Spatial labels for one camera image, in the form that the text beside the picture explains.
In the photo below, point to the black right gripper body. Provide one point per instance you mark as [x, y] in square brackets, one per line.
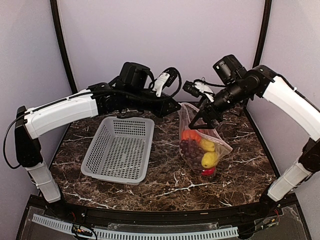
[235, 93]

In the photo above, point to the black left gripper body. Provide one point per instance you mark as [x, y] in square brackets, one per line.
[135, 98]

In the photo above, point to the orange toy fruit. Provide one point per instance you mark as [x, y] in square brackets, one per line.
[191, 134]

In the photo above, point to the large yellow toy fruit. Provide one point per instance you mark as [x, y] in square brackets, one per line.
[207, 145]

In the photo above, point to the clear pink-dotted zip bag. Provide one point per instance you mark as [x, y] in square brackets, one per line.
[186, 113]

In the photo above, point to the dark red toy grapes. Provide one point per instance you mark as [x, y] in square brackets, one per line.
[192, 154]

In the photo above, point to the small yellow toy fruit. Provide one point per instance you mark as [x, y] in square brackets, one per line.
[209, 160]

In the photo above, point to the red toy bell pepper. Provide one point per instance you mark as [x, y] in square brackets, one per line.
[208, 172]

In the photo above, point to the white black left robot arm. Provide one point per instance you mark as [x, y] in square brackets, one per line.
[34, 122]

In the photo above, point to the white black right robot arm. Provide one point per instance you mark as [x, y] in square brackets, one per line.
[261, 81]

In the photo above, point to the white perforated plastic basket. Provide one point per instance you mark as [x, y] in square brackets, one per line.
[120, 150]

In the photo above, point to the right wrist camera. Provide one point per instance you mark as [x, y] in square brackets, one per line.
[198, 89]

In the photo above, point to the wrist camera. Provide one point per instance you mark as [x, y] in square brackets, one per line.
[165, 79]
[198, 89]

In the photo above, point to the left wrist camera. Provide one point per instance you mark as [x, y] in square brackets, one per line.
[165, 79]

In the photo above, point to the black vertical frame post left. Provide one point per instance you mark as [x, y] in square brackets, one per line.
[62, 46]

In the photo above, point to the black vertical frame post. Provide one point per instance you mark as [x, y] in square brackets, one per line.
[62, 46]
[263, 32]

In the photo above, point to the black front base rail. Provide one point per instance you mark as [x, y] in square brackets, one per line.
[292, 222]

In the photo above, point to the black vertical frame post right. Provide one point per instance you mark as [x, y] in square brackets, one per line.
[263, 32]

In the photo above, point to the white slotted cable duct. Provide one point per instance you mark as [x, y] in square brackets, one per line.
[104, 234]

